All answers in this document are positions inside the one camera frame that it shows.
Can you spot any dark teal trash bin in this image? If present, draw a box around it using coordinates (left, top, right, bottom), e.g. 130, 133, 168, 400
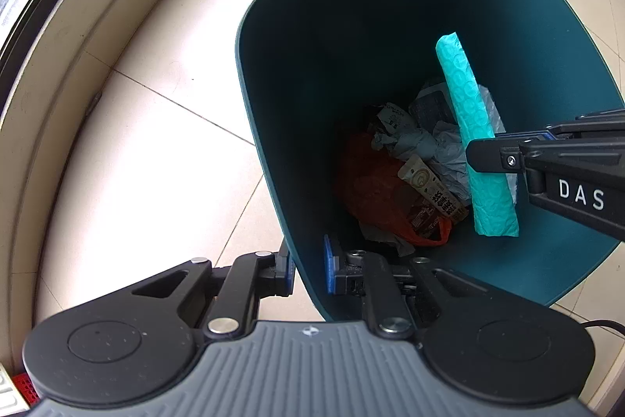
234, 0, 625, 322

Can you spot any red plastic bag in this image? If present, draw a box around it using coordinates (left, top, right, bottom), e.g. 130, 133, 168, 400
336, 131, 453, 248

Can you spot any small printed carton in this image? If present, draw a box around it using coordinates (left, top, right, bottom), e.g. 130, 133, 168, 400
398, 154, 470, 243

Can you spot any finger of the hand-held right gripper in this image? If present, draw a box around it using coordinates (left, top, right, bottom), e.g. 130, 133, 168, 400
466, 136, 548, 196
504, 107, 625, 143

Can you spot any grey-blue paper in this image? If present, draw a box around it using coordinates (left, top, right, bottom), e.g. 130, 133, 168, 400
371, 120, 473, 206

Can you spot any black cable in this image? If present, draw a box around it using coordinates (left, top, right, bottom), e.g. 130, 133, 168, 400
579, 320, 625, 336

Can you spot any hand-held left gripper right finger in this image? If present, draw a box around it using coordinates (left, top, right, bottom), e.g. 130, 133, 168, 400
322, 234, 518, 340

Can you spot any white blue snack bag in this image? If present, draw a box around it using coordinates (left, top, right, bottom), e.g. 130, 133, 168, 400
409, 77, 507, 137

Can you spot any teal bubble mailer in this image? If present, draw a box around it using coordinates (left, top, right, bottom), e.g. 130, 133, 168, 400
436, 31, 521, 238

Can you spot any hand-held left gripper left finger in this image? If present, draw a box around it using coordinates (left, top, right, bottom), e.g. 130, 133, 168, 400
98, 238, 296, 340

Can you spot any red plastic basket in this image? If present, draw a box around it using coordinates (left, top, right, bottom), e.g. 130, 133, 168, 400
11, 372, 43, 406

